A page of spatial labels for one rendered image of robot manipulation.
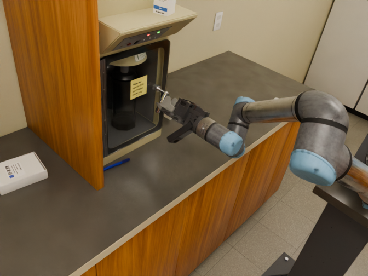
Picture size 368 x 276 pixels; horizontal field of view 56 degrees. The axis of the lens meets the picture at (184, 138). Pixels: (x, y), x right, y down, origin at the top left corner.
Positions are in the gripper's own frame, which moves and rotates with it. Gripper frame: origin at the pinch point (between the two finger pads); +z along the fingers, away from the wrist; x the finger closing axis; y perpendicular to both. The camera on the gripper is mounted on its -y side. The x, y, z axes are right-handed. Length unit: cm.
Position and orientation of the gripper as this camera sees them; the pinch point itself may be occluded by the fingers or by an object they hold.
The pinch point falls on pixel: (159, 105)
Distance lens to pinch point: 131.4
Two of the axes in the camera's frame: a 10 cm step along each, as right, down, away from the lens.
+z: -7.3, -4.8, 4.9
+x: -5.3, -0.6, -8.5
